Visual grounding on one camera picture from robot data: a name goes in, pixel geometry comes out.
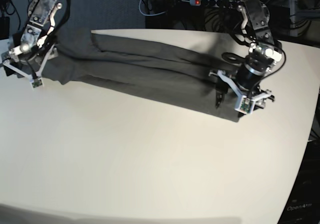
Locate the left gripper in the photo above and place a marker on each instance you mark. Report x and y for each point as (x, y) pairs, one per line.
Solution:
(245, 80)

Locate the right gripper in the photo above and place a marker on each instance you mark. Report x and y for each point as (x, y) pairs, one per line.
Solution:
(29, 68)

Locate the dark grey T-shirt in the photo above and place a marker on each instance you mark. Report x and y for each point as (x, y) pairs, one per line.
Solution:
(147, 69)

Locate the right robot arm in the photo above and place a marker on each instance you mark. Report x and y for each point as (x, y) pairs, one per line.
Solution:
(30, 49)

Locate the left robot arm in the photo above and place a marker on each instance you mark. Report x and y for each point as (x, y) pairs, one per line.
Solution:
(263, 54)

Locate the black OpenArm base box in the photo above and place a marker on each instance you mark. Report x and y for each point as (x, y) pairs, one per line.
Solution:
(303, 205)

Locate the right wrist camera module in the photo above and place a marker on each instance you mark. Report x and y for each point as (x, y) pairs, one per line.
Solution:
(35, 83)

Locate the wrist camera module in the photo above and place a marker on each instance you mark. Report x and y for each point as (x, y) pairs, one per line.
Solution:
(244, 105)
(35, 83)

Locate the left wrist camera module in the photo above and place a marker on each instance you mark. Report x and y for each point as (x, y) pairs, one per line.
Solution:
(244, 105)

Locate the aluminium frame profile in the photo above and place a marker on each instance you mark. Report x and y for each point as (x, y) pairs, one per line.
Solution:
(301, 15)

